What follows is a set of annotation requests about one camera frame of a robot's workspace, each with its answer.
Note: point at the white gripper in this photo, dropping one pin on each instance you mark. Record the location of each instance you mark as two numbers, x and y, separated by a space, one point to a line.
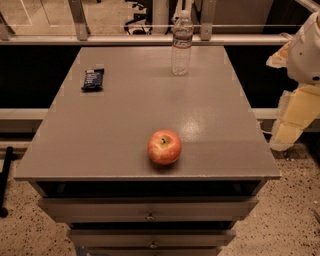
305 59

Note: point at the red apple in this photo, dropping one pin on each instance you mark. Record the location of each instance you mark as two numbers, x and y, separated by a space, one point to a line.
164 147

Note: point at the clear plastic water bottle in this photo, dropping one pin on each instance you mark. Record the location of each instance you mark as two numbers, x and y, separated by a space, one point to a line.
181 44

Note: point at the black office chair base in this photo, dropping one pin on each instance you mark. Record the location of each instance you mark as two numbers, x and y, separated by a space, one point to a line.
141 24

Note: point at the dark blue snack bar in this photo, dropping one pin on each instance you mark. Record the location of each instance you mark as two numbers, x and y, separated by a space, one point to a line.
93 80

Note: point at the grey drawer cabinet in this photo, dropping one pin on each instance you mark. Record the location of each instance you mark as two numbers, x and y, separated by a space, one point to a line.
93 144

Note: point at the lower grey drawer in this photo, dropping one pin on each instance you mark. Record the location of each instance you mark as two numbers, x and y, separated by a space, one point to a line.
151 238

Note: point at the grey drawer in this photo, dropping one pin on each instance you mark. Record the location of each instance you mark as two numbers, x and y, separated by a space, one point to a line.
94 210
151 238

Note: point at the upper grey drawer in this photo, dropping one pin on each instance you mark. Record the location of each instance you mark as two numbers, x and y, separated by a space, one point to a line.
94 210

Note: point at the black pole stand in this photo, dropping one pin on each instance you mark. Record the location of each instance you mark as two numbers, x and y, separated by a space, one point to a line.
9 155

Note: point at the metal railing frame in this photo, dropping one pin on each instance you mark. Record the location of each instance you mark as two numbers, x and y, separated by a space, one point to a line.
101 22

